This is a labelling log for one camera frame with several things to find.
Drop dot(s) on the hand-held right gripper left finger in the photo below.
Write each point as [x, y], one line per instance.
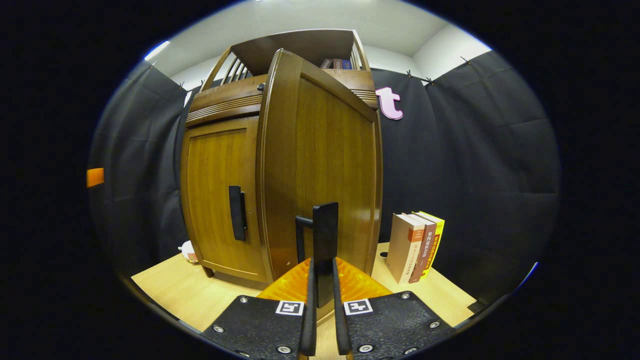
[309, 320]

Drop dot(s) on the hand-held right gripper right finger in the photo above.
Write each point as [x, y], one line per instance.
[341, 325]

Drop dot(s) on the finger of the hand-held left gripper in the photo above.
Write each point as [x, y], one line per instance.
[95, 177]

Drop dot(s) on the wooden shoe cabinet door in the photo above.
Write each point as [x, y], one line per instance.
[215, 175]
[325, 150]

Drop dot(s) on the wooden double-door shoe cabinet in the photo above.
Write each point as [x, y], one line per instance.
[225, 97]

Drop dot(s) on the beige and orange book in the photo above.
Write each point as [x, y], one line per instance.
[402, 247]

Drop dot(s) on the brown book white lettering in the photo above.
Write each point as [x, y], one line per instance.
[424, 250]

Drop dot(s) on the small white object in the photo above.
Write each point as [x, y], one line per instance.
[188, 251]

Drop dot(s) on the ceiling light strip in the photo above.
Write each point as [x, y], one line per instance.
[156, 50]

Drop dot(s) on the grey-brown book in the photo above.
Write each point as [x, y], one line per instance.
[327, 63]

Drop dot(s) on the dark brown book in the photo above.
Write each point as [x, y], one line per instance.
[338, 64]

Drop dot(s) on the blue book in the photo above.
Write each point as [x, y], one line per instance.
[347, 64]

